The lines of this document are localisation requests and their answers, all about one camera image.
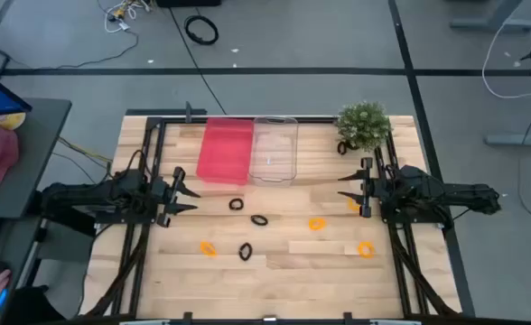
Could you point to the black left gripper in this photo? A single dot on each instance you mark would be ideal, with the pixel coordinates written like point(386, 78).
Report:
point(166, 194)

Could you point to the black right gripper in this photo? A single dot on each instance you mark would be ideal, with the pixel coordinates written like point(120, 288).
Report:
point(367, 187)

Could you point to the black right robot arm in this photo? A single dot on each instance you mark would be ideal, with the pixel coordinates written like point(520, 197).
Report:
point(450, 194)

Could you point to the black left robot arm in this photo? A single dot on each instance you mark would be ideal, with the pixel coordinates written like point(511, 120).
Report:
point(89, 196)

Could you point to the black plant pot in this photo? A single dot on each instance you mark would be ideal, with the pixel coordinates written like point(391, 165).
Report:
point(352, 146)

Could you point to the red translucent plastic bin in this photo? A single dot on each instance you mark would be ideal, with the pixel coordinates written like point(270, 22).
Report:
point(225, 151)

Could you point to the green artificial plant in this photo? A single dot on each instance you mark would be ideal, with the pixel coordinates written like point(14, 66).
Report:
point(364, 124)

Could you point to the clear plastic bin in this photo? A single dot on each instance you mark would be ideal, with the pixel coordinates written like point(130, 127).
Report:
point(272, 135)

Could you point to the dark grey side desk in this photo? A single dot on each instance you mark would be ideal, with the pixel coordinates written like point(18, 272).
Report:
point(40, 149)

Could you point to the grey desk foot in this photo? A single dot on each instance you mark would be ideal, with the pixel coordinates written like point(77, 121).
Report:
point(518, 140)
point(491, 25)

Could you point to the yellow round object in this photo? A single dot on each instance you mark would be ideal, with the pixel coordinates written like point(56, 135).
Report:
point(8, 121)

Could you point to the black box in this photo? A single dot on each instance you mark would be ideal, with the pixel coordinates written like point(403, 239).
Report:
point(189, 2)

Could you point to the black aluminium rig frame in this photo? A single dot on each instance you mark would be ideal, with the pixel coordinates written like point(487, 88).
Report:
point(175, 120)

